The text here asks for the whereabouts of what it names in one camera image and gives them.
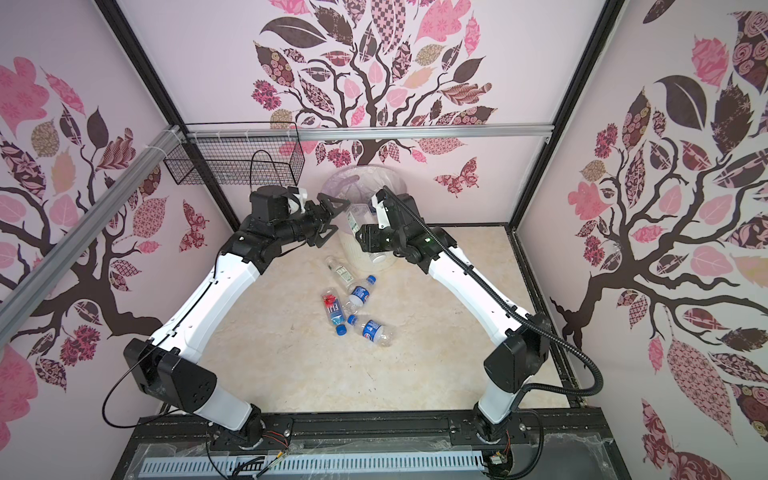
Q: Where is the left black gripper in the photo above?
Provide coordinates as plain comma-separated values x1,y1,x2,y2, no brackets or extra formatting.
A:
274,191,349,247

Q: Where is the green label clear bottle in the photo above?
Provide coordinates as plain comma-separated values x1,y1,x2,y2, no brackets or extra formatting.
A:
325,256,356,291
346,203,378,235

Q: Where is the blue label blue cap bottle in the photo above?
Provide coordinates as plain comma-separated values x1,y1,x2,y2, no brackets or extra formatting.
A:
347,275,377,314

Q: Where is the Fiji red flower bottle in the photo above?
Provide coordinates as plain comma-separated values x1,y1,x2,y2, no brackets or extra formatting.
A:
321,288,347,336

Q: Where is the Pepsi blue label bottle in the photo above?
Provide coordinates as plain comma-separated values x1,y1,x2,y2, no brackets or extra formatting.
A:
347,314,394,347

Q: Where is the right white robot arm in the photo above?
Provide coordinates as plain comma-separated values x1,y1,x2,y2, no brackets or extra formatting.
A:
356,224,550,441

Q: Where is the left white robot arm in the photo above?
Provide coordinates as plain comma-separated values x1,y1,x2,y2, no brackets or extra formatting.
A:
124,186,350,448

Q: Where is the white ribbed trash bin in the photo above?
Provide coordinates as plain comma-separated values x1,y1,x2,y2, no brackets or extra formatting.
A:
340,232,396,274

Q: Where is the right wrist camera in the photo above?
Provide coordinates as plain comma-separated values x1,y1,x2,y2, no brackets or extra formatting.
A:
371,188,421,232

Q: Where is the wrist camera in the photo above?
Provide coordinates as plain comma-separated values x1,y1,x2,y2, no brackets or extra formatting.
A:
249,185,308,224
371,188,421,232

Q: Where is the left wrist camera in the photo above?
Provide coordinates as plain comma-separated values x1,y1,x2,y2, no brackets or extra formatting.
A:
249,185,308,224

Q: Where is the black wire mesh basket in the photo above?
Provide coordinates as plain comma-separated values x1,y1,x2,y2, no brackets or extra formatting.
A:
164,120,305,187

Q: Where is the back aluminium frame rail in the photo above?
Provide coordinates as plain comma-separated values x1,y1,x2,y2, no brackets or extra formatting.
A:
186,123,554,141

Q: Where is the aluminium frame rail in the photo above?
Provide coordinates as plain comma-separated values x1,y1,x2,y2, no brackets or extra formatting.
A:
1,125,184,345
186,123,554,141

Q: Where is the right black corrugated cable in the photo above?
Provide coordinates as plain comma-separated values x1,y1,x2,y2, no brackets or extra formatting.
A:
380,187,605,397

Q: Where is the white slotted cable duct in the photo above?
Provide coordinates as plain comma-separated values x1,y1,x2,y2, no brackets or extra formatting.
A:
134,451,485,479

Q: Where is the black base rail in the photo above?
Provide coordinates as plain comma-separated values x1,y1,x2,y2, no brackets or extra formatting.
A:
123,407,613,458

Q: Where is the left aluminium frame rail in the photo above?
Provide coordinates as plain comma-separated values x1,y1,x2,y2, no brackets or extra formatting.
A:
1,125,184,345

